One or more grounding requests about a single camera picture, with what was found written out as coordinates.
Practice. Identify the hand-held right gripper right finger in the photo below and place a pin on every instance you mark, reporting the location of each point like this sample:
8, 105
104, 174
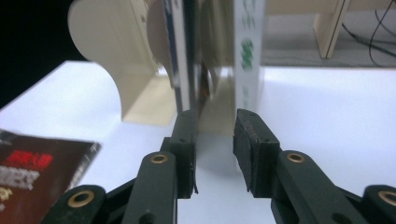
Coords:
255, 155

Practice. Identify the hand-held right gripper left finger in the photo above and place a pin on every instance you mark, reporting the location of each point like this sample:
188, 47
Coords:
183, 155

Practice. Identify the purple book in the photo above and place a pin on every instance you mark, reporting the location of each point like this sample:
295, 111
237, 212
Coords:
180, 46

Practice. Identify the white book with picture grid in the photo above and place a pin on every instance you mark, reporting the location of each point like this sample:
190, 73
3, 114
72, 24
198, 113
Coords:
249, 46

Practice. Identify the beige expandable book rack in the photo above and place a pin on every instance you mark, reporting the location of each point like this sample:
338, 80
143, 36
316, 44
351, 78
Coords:
124, 53

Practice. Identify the dark brown book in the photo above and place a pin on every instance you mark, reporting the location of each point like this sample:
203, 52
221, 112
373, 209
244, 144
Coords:
37, 174

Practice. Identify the beige wooden desk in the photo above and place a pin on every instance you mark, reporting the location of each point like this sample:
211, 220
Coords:
330, 31

